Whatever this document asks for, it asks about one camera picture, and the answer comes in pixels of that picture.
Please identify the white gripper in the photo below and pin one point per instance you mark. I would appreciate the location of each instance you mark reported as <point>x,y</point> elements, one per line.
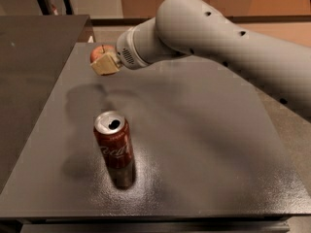
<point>126,51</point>

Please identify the red apple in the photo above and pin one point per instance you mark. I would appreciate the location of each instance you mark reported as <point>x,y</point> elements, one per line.
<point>102,53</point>

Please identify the red coke can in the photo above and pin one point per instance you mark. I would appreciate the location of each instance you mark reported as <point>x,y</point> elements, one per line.
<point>112,133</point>

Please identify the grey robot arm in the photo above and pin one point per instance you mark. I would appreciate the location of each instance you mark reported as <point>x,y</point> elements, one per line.
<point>182,28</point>

